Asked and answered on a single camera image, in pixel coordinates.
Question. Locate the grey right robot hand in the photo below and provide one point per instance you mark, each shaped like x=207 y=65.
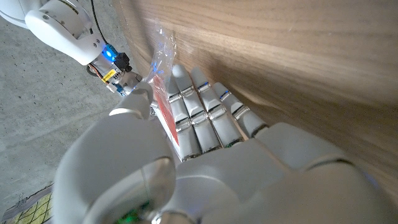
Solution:
x=132 y=79

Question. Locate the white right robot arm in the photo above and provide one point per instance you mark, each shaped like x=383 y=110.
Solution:
x=62 y=28

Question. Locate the transparent cling film sheet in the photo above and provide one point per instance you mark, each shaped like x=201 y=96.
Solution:
x=163 y=53

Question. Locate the printed window backdrop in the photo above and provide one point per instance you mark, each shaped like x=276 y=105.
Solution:
x=34 y=211

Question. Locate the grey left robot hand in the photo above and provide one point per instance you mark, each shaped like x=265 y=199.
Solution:
x=248 y=180

